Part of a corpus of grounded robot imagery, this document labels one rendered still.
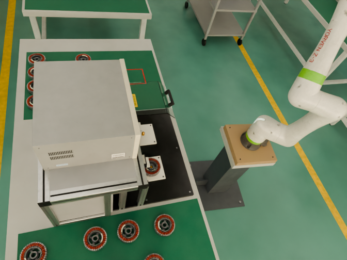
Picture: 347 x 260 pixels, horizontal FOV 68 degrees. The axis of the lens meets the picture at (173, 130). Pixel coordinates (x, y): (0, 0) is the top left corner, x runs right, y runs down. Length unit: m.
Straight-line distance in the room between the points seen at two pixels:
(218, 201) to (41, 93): 1.78
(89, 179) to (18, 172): 0.59
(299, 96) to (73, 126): 1.02
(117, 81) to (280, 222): 2.02
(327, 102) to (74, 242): 1.39
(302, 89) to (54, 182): 1.17
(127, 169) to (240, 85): 2.48
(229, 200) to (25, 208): 1.65
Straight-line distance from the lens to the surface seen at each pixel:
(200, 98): 3.05
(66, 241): 1.49
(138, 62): 2.16
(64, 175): 1.19
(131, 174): 1.18
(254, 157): 1.83
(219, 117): 2.96
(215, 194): 2.47
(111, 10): 2.67
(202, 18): 3.95
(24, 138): 1.76
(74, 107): 1.12
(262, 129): 1.67
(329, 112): 1.44
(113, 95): 1.15
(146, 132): 1.69
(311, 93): 1.38
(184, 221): 1.53
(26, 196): 1.60
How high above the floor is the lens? 2.19
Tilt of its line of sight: 54 degrees down
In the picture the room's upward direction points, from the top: 20 degrees clockwise
